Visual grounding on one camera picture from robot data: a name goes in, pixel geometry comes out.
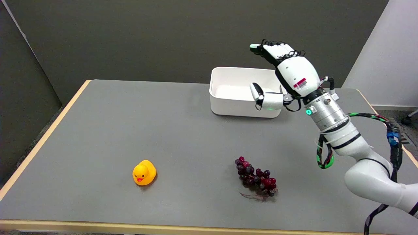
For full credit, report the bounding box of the white plastic bin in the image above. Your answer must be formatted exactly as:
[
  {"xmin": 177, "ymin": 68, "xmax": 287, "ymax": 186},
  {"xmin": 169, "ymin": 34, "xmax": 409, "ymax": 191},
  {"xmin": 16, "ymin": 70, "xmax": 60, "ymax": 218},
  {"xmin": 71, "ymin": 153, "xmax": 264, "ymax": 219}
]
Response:
[{"xmin": 209, "ymin": 67, "xmax": 288, "ymax": 118}]

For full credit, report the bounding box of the black chair caster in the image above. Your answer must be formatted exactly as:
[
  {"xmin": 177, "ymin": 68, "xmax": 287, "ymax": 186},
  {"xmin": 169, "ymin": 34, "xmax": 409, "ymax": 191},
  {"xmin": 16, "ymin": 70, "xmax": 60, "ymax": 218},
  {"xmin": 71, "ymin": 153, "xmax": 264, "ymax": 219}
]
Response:
[{"xmin": 401, "ymin": 110, "xmax": 418, "ymax": 126}]

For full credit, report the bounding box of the yellow rubber duck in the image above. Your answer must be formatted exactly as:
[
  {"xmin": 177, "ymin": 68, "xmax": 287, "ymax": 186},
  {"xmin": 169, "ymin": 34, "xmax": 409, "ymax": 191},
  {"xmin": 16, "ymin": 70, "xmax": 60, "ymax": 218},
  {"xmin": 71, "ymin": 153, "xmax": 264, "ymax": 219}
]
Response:
[{"xmin": 132, "ymin": 160, "xmax": 157, "ymax": 186}]

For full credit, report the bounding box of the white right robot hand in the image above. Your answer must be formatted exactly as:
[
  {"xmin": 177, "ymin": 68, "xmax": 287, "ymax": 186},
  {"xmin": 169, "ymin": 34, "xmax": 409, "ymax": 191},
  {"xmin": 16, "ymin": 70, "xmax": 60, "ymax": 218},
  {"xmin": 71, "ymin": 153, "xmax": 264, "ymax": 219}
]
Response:
[{"xmin": 249, "ymin": 39, "xmax": 326, "ymax": 111}]

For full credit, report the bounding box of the dark red grape bunch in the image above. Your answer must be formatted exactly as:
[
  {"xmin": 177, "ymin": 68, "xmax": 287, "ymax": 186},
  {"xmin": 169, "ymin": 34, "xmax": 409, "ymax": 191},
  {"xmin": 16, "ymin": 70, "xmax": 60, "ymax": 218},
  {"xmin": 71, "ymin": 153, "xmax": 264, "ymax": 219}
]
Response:
[{"xmin": 235, "ymin": 156, "xmax": 278, "ymax": 201}]

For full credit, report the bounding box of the floor vent grille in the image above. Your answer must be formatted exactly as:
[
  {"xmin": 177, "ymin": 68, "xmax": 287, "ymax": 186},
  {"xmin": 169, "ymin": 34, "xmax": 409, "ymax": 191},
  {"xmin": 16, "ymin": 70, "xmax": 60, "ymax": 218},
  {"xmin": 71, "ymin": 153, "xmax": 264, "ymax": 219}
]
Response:
[{"xmin": 401, "ymin": 132, "xmax": 417, "ymax": 147}]

